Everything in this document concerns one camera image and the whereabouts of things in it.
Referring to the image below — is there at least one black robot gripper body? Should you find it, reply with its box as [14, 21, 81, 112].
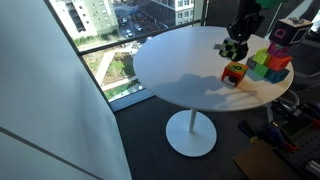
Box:
[227, 0, 265, 42]

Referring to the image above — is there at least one white zebra soft cube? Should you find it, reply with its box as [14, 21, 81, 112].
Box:
[214, 38, 249, 62]

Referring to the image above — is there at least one lime green plastic block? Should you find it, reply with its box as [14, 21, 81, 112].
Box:
[253, 48, 270, 64]

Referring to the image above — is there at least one magenta plastic block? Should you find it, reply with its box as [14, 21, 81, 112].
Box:
[267, 42, 289, 58]

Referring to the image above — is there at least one grey plastic block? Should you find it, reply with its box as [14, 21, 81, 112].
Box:
[246, 56, 257, 70]

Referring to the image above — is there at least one orange plastic block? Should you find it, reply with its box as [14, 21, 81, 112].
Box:
[266, 56, 292, 71]

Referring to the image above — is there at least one orange soft cube number nine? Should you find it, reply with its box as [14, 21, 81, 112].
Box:
[221, 61, 248, 87]

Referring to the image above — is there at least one blue plastic block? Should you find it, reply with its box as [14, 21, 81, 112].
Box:
[265, 69, 289, 84]

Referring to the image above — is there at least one white round table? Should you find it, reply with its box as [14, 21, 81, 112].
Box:
[133, 26, 294, 157]

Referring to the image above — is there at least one brown cardboard box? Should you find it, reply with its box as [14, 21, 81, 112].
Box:
[233, 141, 301, 180]

